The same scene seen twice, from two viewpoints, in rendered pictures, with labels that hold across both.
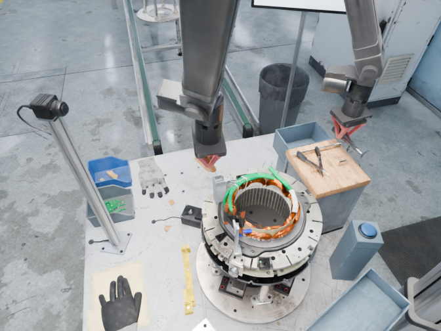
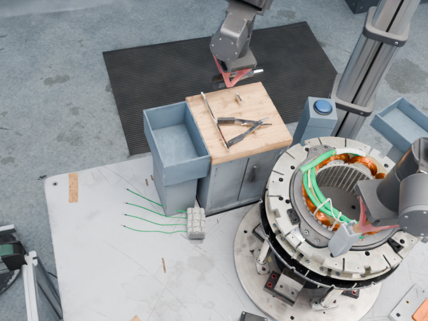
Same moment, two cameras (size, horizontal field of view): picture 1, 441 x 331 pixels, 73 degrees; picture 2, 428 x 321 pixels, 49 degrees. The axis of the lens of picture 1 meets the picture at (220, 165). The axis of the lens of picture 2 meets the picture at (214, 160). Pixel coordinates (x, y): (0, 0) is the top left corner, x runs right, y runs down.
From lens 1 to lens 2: 0.91 m
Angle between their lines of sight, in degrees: 58
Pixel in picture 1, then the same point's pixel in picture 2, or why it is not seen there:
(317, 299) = not seen: hidden behind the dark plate
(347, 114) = (244, 53)
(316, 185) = (278, 135)
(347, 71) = (241, 15)
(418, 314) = (368, 104)
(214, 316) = (380, 306)
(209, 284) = (350, 311)
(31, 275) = not seen: outside the picture
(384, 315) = (406, 121)
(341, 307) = not seen: hidden behind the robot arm
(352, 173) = (251, 96)
